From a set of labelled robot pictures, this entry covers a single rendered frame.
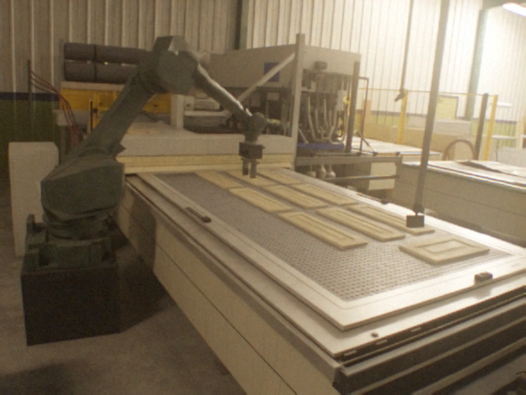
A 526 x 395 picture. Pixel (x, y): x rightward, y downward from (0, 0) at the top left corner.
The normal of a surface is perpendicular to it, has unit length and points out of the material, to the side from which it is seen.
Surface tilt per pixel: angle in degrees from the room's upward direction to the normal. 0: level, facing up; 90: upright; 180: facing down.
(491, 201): 90
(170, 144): 90
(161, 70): 90
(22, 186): 90
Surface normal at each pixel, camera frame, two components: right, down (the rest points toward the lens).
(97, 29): 0.51, 0.22
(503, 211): -0.86, 0.06
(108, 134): 0.79, 0.05
